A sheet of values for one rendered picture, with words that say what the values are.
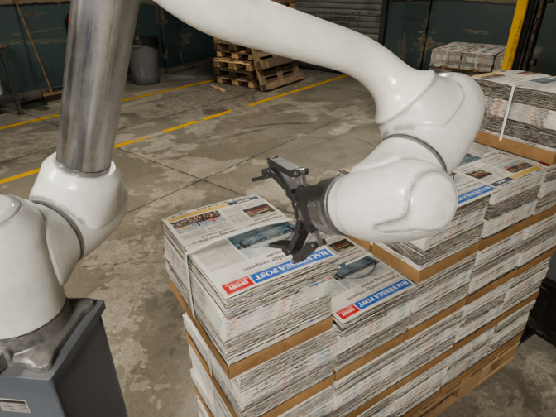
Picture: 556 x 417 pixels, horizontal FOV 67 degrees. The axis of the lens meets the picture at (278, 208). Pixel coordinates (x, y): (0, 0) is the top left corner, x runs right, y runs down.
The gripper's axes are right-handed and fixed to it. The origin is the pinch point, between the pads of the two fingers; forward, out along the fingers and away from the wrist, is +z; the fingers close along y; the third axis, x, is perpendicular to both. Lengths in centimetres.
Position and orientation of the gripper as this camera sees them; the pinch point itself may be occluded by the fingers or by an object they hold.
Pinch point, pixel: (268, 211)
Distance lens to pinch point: 83.4
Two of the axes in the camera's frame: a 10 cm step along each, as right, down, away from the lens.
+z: -4.8, 0.4, 8.7
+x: 8.4, -2.6, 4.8
